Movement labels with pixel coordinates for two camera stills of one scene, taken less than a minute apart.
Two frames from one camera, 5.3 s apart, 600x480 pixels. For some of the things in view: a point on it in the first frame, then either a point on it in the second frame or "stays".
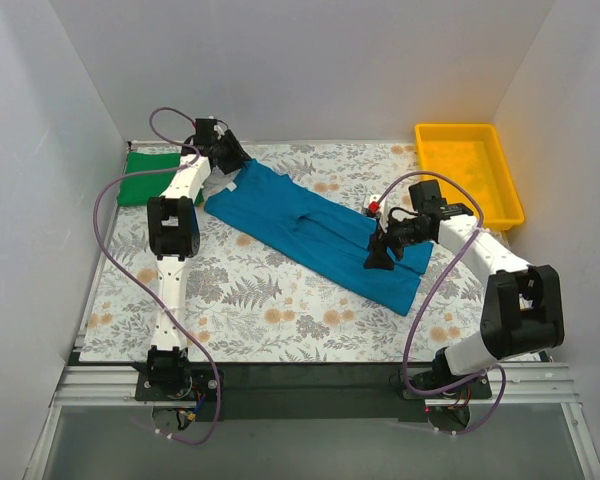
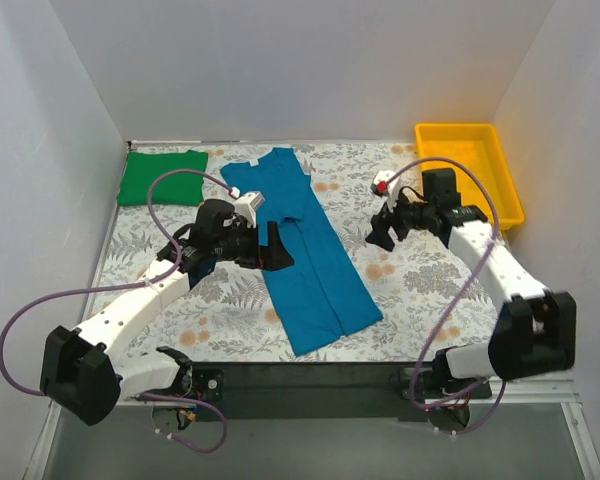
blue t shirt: x=318 y=232 to x=322 y=295
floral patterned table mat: x=243 y=301 stays
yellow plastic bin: x=473 y=154 stays
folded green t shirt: x=135 y=189 stays
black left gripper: x=228 y=151 to x=261 y=245
